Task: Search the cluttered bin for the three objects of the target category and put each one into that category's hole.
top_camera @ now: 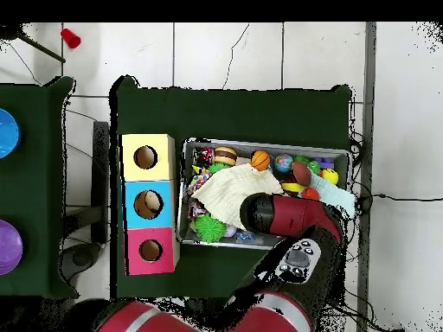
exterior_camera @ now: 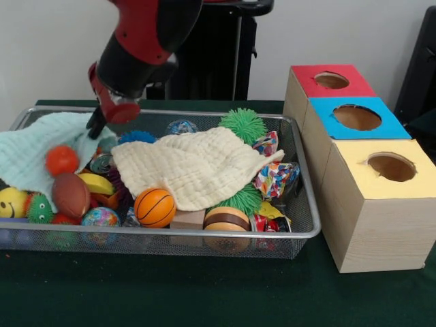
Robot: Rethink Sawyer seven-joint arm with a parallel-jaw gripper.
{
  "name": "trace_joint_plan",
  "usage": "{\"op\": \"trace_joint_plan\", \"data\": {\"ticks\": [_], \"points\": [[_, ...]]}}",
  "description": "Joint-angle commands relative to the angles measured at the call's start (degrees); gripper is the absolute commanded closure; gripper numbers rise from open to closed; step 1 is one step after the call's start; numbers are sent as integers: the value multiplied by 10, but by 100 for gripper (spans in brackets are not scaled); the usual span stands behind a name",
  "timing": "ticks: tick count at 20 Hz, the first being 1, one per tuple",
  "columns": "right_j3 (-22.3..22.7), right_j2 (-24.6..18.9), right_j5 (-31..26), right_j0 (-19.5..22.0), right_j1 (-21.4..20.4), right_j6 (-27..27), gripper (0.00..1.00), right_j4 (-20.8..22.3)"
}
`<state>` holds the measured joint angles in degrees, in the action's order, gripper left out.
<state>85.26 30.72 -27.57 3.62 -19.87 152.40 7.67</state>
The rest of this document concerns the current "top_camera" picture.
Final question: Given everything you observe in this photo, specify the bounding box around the mint green waffle cloth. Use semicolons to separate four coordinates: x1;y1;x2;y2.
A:
309;172;356;220

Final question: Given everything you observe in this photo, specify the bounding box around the metal mesh bin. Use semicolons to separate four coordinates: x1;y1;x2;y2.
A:
175;137;353;251

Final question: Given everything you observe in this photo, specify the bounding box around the cream waffle cloth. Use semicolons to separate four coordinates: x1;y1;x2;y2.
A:
190;162;285;231

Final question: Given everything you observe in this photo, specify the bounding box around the colourful patterned wrapper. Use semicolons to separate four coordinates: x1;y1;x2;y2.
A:
185;168;211;222

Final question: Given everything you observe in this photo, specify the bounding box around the toy hamburger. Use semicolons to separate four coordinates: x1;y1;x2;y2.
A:
213;146;238;167

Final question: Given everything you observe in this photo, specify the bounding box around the orange toy basketball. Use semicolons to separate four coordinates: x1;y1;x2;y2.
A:
249;150;272;172

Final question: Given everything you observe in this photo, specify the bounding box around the green spiky ball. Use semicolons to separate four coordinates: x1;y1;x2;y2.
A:
193;213;227;244

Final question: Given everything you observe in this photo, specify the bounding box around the globe print ball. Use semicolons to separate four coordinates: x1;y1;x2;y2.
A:
273;153;295;174

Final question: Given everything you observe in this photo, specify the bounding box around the brown toy football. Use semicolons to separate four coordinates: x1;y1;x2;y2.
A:
291;161;312;188

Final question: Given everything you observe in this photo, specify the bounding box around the yellow smiley ball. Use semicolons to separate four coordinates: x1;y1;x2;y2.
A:
321;168;339;185

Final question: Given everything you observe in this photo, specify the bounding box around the grey round base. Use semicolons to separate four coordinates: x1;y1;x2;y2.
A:
60;241;102;282

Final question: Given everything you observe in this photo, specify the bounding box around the dark green side tablecloth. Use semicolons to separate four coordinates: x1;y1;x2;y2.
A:
0;75;80;299

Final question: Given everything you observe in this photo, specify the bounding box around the red plastic cup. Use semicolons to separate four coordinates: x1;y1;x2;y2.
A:
60;28;82;49

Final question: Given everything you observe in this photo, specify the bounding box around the blue bowl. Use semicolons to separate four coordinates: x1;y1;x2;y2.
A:
0;108;22;160

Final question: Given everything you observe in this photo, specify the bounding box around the purple bowl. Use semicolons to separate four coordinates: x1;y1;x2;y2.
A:
0;219;24;277

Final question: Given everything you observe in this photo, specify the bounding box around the black tripod leg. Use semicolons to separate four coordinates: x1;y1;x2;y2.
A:
0;22;67;64

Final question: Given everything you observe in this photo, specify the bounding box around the black furniture frame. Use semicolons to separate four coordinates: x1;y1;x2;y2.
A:
61;120;111;243

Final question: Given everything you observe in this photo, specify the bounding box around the black cable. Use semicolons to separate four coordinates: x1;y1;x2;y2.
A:
350;193;443;213

